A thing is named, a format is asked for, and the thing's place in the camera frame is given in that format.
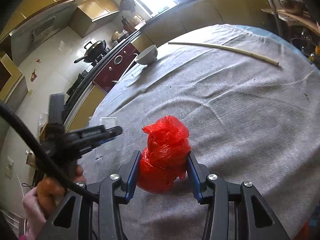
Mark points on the person's left hand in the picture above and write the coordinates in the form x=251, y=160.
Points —
x=39, y=203

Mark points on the dark red built-in oven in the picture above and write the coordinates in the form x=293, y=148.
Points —
x=114, y=69

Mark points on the black wok with lid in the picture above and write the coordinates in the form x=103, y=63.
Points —
x=92, y=52

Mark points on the long bamboo stick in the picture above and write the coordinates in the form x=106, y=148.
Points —
x=232, y=49

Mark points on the yellow base cabinets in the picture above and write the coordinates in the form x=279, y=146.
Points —
x=179, y=20

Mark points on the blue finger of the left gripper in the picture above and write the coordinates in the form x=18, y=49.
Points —
x=110, y=134

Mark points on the white ceramic bowl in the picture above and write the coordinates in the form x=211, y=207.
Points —
x=147, y=56

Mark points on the stainless steel pot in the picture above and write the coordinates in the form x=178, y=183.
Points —
x=292, y=6

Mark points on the range hood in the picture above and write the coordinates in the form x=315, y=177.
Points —
x=30, y=35

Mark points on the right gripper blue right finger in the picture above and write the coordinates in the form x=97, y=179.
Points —
x=202, y=187

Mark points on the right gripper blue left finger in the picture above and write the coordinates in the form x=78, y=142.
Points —
x=129, y=176

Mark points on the knife block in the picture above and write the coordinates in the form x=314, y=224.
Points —
x=127, y=26

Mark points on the red plastic bag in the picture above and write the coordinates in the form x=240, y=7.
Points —
x=165, y=157

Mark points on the grey tablecloth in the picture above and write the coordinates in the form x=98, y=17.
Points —
x=247, y=119

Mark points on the yellow wall cabinets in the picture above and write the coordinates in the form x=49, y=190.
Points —
x=94, y=9

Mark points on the blue under cloth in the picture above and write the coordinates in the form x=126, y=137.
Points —
x=290, y=56

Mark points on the metal storage rack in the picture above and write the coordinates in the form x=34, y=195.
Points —
x=305, y=20

